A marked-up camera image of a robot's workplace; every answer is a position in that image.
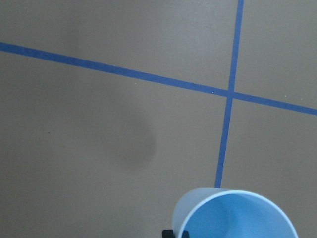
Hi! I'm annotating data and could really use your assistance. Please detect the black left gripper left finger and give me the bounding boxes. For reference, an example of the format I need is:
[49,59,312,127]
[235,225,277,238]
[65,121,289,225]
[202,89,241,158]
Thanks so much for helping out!
[162,230,174,238]

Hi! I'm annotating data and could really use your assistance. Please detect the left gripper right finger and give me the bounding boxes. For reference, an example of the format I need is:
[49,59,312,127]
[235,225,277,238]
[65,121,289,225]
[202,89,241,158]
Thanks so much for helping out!
[182,230,190,238]

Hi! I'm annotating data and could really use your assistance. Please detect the light blue cup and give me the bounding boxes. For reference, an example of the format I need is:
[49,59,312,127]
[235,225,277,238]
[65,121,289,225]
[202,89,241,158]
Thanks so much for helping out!
[172,188,298,238]

